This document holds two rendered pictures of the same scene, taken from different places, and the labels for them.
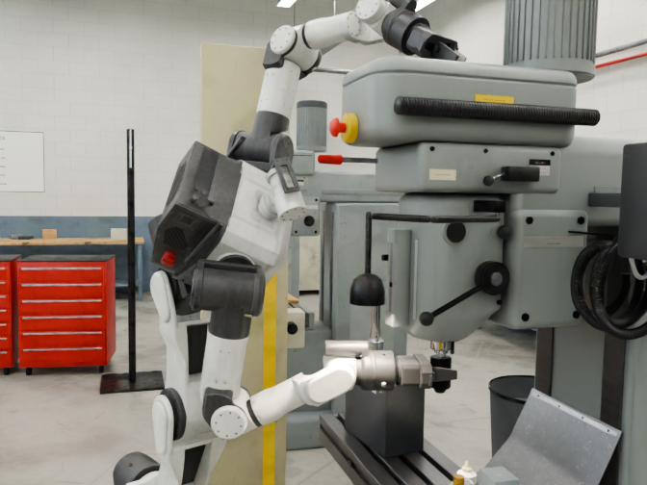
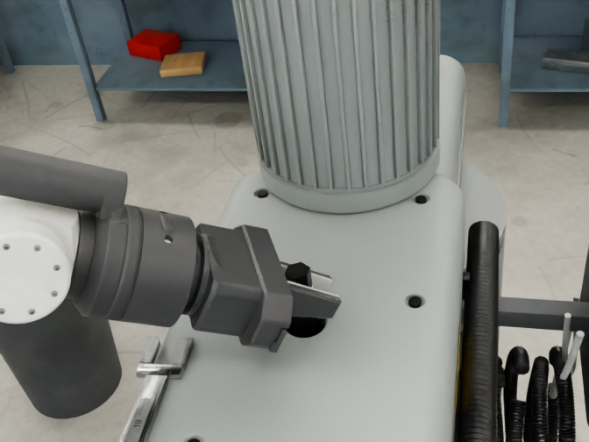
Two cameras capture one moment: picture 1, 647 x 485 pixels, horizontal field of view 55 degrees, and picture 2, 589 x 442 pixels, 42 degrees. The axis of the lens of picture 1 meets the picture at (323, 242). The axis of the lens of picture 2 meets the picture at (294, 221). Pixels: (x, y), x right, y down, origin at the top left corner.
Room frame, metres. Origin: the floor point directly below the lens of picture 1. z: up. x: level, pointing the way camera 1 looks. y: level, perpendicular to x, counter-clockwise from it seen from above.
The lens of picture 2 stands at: (1.11, 0.12, 2.37)
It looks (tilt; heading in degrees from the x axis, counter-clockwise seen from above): 38 degrees down; 305
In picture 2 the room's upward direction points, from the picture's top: 8 degrees counter-clockwise
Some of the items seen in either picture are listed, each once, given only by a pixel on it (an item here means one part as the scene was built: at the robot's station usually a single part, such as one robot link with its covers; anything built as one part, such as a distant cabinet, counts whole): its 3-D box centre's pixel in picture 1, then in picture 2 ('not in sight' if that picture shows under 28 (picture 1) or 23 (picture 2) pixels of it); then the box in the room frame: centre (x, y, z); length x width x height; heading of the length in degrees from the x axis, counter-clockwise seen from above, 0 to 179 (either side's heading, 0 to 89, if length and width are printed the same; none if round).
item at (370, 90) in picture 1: (454, 110); (316, 369); (1.39, -0.28, 1.81); 0.47 x 0.26 x 0.16; 108
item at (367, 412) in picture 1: (382, 403); not in sight; (1.67, -0.17, 1.05); 0.22 x 0.12 x 0.20; 26
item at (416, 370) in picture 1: (400, 371); not in sight; (1.38, -0.18, 1.23); 0.13 x 0.12 x 0.10; 3
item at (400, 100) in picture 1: (500, 112); (474, 381); (1.25, -0.35, 1.79); 0.45 x 0.04 x 0.04; 108
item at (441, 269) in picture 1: (446, 265); not in sight; (1.38, -0.27, 1.47); 0.21 x 0.19 x 0.32; 18
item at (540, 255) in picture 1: (519, 263); not in sight; (1.44, -0.45, 1.47); 0.24 x 0.19 x 0.26; 18
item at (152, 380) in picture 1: (131, 258); not in sight; (5.14, 1.59, 1.06); 0.50 x 0.50 x 2.11; 18
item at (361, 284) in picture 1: (367, 288); not in sight; (1.27, -0.09, 1.43); 0.07 x 0.07 x 0.06
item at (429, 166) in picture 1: (464, 169); not in sight; (1.39, -0.31, 1.68); 0.34 x 0.24 x 0.10; 108
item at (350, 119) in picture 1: (349, 128); not in sight; (1.31, -0.05, 1.76); 0.06 x 0.02 x 0.06; 18
